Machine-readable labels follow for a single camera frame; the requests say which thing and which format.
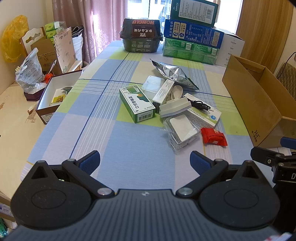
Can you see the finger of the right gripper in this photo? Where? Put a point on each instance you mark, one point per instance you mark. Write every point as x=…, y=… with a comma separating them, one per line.
x=270, y=158
x=288, y=143

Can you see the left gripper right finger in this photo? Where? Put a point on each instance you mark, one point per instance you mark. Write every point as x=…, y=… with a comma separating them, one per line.
x=208, y=171

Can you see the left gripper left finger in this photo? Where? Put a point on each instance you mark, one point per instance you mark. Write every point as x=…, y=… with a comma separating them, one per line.
x=80, y=172

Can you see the red snack packet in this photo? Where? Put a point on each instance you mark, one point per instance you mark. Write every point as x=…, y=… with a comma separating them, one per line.
x=213, y=136

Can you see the clear pack white device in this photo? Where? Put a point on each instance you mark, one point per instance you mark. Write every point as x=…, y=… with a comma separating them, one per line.
x=180, y=132

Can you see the white tablet medicine box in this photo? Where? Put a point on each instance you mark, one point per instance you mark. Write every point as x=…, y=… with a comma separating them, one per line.
x=201, y=114

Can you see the white plug night light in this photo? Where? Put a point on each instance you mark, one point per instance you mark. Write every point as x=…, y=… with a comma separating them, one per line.
x=174, y=107

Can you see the beige plastic spoon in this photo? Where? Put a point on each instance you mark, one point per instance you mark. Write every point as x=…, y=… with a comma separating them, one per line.
x=176, y=93

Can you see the green white spray box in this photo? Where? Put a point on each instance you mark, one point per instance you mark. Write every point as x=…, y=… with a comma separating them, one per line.
x=137, y=104

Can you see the slim white green medicine box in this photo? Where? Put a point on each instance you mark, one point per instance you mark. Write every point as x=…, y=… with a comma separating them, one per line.
x=161, y=96

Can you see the clear plastic case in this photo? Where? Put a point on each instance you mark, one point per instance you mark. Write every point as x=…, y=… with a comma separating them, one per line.
x=151, y=86

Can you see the silver green tea bag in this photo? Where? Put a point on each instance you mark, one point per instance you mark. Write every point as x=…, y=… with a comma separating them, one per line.
x=174, y=73

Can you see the brown cardboard box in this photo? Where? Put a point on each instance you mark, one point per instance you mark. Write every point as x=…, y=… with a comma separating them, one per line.
x=266, y=107

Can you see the quilted beige chair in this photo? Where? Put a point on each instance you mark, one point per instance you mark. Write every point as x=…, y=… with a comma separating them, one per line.
x=287, y=77

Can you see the checked tablecloth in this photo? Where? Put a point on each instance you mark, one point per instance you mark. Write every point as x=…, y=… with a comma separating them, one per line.
x=135, y=155

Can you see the open white gift box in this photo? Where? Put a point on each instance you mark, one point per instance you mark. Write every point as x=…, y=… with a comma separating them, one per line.
x=55, y=93

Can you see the grey printed plastic bag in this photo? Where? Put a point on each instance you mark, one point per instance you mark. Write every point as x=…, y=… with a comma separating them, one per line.
x=29, y=75

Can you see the white tall box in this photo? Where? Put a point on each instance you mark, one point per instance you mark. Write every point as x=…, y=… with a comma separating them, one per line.
x=231, y=45

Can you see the brown curtain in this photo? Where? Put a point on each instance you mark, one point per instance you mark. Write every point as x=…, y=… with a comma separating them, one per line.
x=264, y=26

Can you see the green wrapped carton pack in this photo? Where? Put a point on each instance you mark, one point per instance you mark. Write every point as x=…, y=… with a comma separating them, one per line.
x=189, y=51

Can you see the pink white paper envelope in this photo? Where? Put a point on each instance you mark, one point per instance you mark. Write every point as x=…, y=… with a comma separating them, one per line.
x=65, y=49

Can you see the blue milk carton box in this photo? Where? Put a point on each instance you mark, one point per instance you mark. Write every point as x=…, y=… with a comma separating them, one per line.
x=194, y=33

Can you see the brown white hanger box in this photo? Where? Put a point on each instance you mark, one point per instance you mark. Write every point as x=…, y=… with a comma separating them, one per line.
x=36, y=38

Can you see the green tissue packs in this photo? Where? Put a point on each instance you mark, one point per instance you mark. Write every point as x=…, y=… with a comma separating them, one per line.
x=54, y=28

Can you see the black Honglu food container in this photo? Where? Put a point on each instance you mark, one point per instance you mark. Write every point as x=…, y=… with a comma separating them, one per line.
x=141, y=36

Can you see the pink curtain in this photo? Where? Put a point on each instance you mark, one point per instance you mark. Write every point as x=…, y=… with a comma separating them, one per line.
x=101, y=20

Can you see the yellow plastic bag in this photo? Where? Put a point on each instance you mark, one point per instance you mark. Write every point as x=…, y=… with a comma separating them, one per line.
x=14, y=31

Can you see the dark green top carton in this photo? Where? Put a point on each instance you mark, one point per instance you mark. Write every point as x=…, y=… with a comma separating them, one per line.
x=197, y=12

